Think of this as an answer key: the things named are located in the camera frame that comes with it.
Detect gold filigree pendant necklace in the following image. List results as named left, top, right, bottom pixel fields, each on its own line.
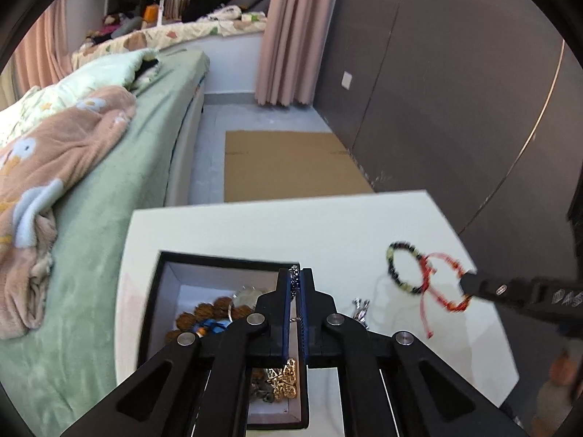
left=265, top=263, right=302, bottom=403

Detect black jewelry box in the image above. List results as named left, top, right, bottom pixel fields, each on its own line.
left=137, top=252, right=309, bottom=431

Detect brown rudraksha bead bracelet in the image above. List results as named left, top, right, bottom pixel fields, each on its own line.
left=164, top=296, right=256, bottom=346

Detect red bead string bracelet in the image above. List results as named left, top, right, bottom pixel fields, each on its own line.
left=416, top=251, right=473, bottom=340

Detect dark green bead bracelet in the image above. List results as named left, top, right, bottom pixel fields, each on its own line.
left=385, top=241, right=432, bottom=296

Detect person's right hand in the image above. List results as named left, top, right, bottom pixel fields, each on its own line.
left=531, top=345, right=582, bottom=436

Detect small silver charm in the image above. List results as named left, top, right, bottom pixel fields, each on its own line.
left=352, top=298, right=371, bottom=328

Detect flat brown cardboard sheet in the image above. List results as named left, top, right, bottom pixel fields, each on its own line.
left=223, top=130, right=372, bottom=202

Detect dark brown wardrobe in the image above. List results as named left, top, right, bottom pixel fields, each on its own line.
left=314, top=0, right=582, bottom=279

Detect green bed mattress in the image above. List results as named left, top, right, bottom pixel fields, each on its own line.
left=1, top=50, right=211, bottom=436

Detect light green floral quilt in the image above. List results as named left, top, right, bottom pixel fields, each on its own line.
left=1, top=50, right=159, bottom=148

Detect pink duck pattern blanket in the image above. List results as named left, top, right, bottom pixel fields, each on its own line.
left=1, top=86, right=136, bottom=339

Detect pink curtain right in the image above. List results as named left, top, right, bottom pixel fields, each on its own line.
left=255, top=0, right=335, bottom=107

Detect pink curtain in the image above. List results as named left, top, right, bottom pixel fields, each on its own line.
left=255, top=0, right=335, bottom=107
left=14, top=0, right=72, bottom=93

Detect window seat floral cushion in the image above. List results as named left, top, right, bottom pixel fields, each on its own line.
left=71, top=13, right=267, bottom=69

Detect plush doll toys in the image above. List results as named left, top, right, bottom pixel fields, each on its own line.
left=84, top=14, right=142, bottom=46

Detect pink curtain left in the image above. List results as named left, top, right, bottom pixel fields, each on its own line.
left=14, top=0, right=72, bottom=93

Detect white wall socket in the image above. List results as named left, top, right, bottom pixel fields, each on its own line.
left=341, top=71, right=353, bottom=90

